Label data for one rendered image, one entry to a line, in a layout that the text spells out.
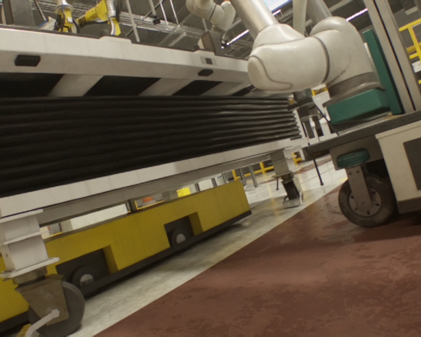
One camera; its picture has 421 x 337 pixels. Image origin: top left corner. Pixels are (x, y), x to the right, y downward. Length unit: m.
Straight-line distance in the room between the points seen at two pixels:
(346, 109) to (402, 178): 0.26
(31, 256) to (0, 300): 0.30
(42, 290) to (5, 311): 0.28
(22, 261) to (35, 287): 0.08
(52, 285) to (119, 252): 0.48
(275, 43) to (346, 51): 0.22
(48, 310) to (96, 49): 0.78
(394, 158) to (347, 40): 0.39
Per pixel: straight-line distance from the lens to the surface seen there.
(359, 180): 1.10
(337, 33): 1.09
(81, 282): 1.41
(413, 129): 1.00
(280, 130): 2.35
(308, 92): 1.55
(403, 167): 1.01
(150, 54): 1.19
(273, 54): 0.96
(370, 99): 1.03
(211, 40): 1.62
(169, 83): 1.49
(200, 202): 1.76
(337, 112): 1.05
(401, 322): 0.60
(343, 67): 1.06
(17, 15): 1.09
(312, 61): 1.00
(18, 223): 1.01
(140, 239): 1.49
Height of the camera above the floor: 0.30
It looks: 3 degrees up
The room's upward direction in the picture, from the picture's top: 17 degrees counter-clockwise
